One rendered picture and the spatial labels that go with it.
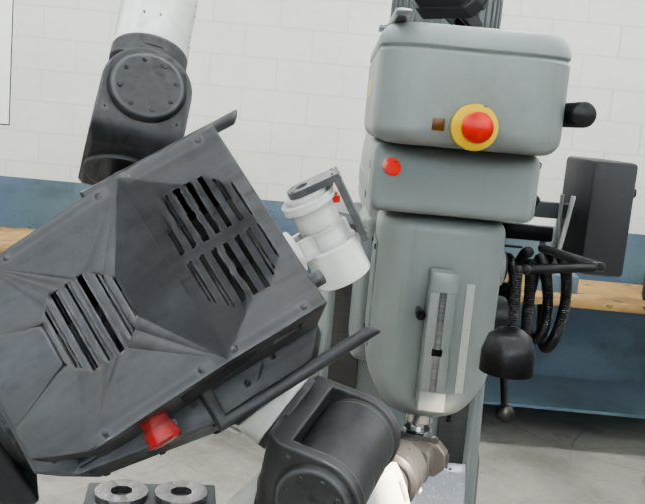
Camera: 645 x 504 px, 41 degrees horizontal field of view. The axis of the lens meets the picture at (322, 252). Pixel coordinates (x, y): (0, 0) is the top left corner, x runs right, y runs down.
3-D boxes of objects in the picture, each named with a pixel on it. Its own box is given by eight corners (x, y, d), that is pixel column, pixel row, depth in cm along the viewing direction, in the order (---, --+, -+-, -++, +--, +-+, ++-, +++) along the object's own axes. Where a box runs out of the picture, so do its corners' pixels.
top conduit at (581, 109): (595, 129, 114) (599, 102, 113) (564, 126, 114) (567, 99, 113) (523, 126, 158) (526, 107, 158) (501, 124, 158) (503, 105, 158)
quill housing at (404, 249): (493, 428, 131) (519, 221, 126) (359, 415, 131) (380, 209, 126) (473, 389, 150) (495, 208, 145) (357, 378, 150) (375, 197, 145)
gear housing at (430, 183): (537, 225, 122) (546, 156, 121) (368, 210, 123) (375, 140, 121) (495, 203, 156) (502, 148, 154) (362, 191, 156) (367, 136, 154)
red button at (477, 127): (493, 145, 106) (496, 113, 106) (461, 142, 107) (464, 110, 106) (488, 144, 110) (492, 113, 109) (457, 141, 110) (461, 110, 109)
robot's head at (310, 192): (308, 271, 96) (370, 243, 96) (275, 205, 94) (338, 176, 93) (307, 253, 102) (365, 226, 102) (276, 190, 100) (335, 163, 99)
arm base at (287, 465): (316, 576, 84) (378, 507, 79) (214, 493, 85) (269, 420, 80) (363, 491, 97) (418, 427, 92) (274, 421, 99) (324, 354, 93)
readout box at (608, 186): (629, 279, 156) (646, 164, 153) (579, 274, 156) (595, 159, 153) (596, 261, 176) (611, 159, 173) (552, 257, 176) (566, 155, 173)
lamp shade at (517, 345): (506, 382, 110) (512, 335, 109) (467, 366, 116) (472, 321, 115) (544, 376, 114) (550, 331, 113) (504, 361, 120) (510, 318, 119)
